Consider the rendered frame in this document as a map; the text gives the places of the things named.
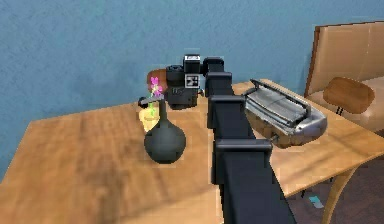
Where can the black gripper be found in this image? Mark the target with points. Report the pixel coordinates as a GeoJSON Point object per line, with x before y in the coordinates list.
{"type": "Point", "coordinates": [180, 96]}

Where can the black round vase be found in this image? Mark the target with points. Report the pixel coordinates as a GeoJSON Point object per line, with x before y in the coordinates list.
{"type": "Point", "coordinates": [165, 141]}

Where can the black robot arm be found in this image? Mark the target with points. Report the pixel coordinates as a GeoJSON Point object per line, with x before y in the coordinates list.
{"type": "Point", "coordinates": [246, 186]}

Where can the pink flower in yellow pot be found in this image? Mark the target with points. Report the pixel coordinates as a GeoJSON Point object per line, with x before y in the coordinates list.
{"type": "Point", "coordinates": [147, 120]}

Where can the brown chair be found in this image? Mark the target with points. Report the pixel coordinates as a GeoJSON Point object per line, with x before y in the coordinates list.
{"type": "Point", "coordinates": [157, 76]}
{"type": "Point", "coordinates": [348, 95]}

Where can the wooden table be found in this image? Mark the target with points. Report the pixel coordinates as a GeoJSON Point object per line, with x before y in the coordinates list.
{"type": "Point", "coordinates": [83, 166]}

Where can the silver toaster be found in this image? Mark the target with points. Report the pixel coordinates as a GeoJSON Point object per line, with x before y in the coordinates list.
{"type": "Point", "coordinates": [286, 115]}

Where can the light blue flat object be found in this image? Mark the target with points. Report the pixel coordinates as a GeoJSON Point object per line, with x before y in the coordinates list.
{"type": "Point", "coordinates": [315, 202]}

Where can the beige sofa with brown frame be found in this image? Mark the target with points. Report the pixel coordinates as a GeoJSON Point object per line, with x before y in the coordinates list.
{"type": "Point", "coordinates": [346, 50]}

